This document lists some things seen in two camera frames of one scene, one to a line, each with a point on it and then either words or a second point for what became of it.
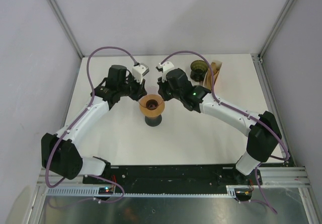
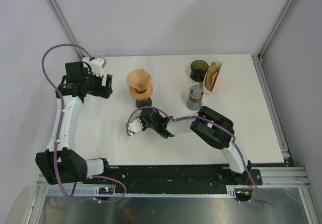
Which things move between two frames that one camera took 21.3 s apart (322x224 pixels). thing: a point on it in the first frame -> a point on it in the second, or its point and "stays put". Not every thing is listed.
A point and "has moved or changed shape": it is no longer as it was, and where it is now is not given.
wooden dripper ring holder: x=151 y=105 has moved or changed shape
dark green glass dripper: x=198 y=68 stays put
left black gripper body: x=133 y=89 -> x=94 y=87
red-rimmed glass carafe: x=153 y=121 has moved or changed shape
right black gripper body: x=166 y=91 -> x=146 y=125
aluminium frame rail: x=275 y=176 stays put
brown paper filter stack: x=208 y=81 stays put
